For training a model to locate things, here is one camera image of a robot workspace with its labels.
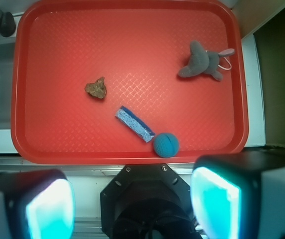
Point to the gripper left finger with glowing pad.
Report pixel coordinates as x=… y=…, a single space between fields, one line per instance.
x=36 y=205

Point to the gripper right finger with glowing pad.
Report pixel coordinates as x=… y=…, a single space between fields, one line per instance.
x=240 y=196

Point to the blue sponge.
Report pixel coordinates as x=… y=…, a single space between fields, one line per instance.
x=133 y=122

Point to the blue ball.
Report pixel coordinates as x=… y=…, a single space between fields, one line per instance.
x=166 y=145

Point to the brown rock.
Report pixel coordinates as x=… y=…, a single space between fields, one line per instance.
x=97 y=89

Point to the red plastic tray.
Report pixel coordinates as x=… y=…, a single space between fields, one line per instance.
x=138 y=46

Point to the grey plush toy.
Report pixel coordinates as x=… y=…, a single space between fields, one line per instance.
x=207 y=62

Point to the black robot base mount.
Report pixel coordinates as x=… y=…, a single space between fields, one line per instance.
x=148 y=202

